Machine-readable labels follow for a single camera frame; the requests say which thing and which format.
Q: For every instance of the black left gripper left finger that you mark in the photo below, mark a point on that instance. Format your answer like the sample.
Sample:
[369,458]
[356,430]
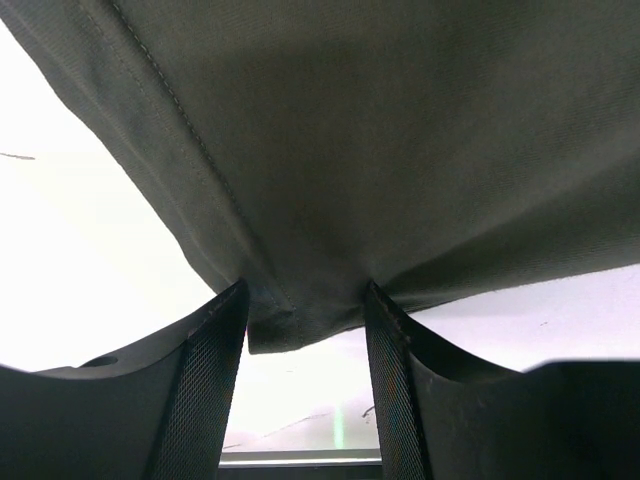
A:
[155,409]

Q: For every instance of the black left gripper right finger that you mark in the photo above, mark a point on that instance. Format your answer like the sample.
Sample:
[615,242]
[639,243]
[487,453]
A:
[445,413]

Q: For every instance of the olive green shorts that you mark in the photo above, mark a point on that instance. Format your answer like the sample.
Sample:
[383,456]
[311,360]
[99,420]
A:
[440,149]

